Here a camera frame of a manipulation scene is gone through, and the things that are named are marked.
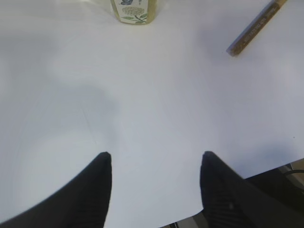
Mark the gold glitter marker pen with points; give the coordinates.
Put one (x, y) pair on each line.
(258, 23)

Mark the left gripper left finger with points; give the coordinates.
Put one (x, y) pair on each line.
(82, 203)

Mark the jasmine tea bottle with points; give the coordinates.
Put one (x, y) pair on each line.
(135, 12)

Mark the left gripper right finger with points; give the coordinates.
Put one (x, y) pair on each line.
(267, 200)

